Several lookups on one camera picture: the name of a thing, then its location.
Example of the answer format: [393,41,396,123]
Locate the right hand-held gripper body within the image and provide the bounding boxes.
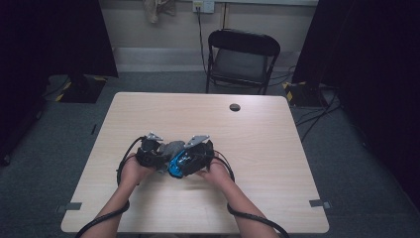
[182,134,216,177]

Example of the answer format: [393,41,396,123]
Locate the blue toy car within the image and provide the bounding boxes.
[167,148,196,179]

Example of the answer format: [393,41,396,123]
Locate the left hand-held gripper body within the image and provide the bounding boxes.
[135,132,166,170]

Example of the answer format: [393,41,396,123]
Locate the black folding chair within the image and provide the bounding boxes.
[205,28,281,96]

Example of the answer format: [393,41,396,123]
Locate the grey tape strip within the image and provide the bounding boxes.
[56,201,83,213]
[309,198,332,210]

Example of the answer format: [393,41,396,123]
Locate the person's right hand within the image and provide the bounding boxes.
[196,160,232,189]

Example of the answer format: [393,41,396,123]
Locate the black wall socket cable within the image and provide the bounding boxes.
[196,8,209,75]

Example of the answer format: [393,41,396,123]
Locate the white wall socket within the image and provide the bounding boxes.
[192,0,216,14]

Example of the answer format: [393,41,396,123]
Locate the black curtain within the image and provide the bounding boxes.
[0,0,119,167]
[291,0,420,212]

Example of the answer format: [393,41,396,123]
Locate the hand-held gripper cable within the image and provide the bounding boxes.
[212,150,291,238]
[74,135,147,238]

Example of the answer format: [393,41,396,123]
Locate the black stand base yellow tape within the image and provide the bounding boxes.
[281,80,328,107]

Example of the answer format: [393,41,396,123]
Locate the beige hanging bag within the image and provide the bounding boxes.
[142,0,177,24]

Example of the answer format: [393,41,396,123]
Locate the person's left hand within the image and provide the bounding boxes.
[120,153,157,187]

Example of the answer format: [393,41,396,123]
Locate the right hand-held gripper cable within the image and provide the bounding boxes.
[212,150,291,238]

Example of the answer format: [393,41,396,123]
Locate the grey cloth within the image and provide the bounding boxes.
[157,140,186,175]

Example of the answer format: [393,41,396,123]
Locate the left hand-held gripper cable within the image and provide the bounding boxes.
[74,135,147,238]

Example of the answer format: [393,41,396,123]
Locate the black floor cable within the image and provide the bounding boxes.
[295,88,343,143]

